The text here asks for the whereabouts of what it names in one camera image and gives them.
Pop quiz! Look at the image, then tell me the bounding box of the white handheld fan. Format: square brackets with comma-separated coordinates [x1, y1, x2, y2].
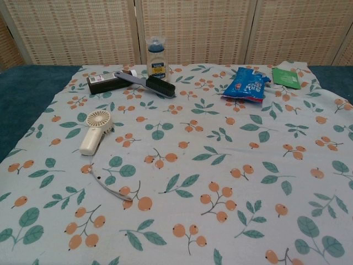
[79, 109, 115, 156]

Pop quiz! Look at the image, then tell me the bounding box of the floral fruit print tablecloth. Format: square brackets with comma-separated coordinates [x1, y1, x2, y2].
[0, 61, 353, 265]

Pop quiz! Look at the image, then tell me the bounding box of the grey brush with black bristles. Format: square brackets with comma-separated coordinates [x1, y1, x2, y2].
[113, 71, 177, 100]

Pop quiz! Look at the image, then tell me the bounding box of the clear bottle with blue cap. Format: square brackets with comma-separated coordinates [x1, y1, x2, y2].
[146, 36, 169, 81]

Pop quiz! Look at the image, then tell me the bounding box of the blue snack bag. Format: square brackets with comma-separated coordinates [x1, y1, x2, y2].
[221, 67, 271, 103]

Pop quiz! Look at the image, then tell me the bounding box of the dark rectangular box with labels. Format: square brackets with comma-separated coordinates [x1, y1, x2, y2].
[86, 72, 133, 95]

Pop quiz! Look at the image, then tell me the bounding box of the woven bamboo folding screen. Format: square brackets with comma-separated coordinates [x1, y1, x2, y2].
[0, 0, 353, 67]

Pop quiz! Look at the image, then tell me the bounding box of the green flat packet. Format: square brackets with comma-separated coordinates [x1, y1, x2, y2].
[271, 67, 302, 90]

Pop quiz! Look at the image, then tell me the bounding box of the grey fan wrist strap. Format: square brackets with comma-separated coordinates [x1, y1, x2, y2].
[88, 155, 133, 202]

